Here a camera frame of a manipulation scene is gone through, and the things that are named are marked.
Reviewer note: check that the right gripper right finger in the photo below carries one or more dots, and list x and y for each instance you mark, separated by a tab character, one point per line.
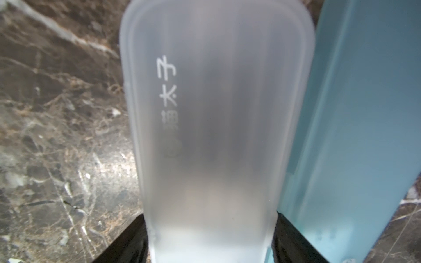
290	246

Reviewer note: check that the frosted white pencil case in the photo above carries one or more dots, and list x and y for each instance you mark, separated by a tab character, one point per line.
214	91

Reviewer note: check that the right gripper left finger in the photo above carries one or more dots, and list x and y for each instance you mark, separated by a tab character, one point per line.
131	246

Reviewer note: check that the light blue pencil case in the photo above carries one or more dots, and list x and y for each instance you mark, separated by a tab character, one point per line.
357	148

